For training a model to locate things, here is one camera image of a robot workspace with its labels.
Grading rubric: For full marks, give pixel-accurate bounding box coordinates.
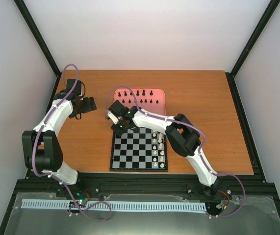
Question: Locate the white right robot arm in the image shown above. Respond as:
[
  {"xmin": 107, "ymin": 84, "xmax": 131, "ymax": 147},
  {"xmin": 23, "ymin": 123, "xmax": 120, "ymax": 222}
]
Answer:
[{"xmin": 105, "ymin": 100, "xmax": 221, "ymax": 199}]

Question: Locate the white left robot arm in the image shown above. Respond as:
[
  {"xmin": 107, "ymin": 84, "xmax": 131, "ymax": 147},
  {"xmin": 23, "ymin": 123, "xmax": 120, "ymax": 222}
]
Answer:
[{"xmin": 22, "ymin": 79, "xmax": 97, "ymax": 197}]

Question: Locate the white chess pieces row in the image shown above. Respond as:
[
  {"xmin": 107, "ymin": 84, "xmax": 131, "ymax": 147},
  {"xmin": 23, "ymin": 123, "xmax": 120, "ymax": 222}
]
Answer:
[{"xmin": 151, "ymin": 131, "xmax": 166, "ymax": 170}]

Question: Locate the black and white chessboard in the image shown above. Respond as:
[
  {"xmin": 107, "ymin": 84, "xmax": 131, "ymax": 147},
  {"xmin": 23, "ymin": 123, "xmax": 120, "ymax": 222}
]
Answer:
[{"xmin": 110, "ymin": 128, "xmax": 168, "ymax": 172}]

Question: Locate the pink plastic tray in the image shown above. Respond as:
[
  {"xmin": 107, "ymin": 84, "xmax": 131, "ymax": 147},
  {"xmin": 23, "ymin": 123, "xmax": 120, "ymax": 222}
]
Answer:
[{"xmin": 113, "ymin": 88, "xmax": 166, "ymax": 116}]

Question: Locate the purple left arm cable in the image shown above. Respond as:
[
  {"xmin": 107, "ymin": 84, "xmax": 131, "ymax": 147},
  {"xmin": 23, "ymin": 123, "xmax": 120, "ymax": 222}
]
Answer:
[{"xmin": 31, "ymin": 63, "xmax": 112, "ymax": 221}]

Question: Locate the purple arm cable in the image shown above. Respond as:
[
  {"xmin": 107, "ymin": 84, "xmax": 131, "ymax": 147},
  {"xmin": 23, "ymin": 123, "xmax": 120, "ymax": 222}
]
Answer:
[
  {"xmin": 31, "ymin": 63, "xmax": 112, "ymax": 221},
  {"xmin": 104, "ymin": 85, "xmax": 246, "ymax": 218}
]

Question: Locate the black aluminium frame rail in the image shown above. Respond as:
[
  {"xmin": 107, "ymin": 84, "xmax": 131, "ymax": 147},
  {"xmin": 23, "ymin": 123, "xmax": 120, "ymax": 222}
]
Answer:
[{"xmin": 14, "ymin": 172, "xmax": 278, "ymax": 201}]

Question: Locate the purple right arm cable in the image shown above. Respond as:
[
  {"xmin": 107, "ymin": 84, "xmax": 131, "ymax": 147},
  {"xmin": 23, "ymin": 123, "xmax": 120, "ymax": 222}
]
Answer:
[{"xmin": 104, "ymin": 85, "xmax": 246, "ymax": 218}]

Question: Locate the light blue slotted cable duct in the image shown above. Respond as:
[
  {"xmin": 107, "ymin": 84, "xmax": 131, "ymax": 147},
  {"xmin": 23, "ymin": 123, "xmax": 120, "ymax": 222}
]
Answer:
[{"xmin": 21, "ymin": 199, "xmax": 206, "ymax": 213}]

